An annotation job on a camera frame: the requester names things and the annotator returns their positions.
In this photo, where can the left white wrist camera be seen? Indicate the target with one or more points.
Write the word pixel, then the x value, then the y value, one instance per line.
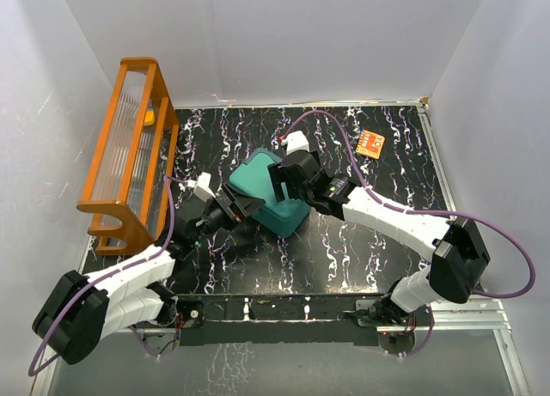
pixel 201 187

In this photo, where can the orange patterned card packet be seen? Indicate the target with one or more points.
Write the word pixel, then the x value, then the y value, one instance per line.
pixel 370 144

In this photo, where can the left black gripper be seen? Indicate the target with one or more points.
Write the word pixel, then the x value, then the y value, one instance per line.
pixel 242 207

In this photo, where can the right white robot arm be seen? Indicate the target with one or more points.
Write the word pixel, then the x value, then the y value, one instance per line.
pixel 451 244

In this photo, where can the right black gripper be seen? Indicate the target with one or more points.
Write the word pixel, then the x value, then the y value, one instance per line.
pixel 280 177

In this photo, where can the orange wooden rack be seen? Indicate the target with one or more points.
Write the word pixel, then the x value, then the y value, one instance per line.
pixel 125 191

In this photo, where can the green medicine box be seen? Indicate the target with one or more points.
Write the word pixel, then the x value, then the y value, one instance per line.
pixel 253 179

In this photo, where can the yellow item on rack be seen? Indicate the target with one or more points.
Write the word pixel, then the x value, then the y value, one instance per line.
pixel 150 117

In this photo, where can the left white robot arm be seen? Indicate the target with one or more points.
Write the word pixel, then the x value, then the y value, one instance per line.
pixel 84 309

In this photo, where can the black front mounting rail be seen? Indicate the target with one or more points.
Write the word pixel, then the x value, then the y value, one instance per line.
pixel 287 319

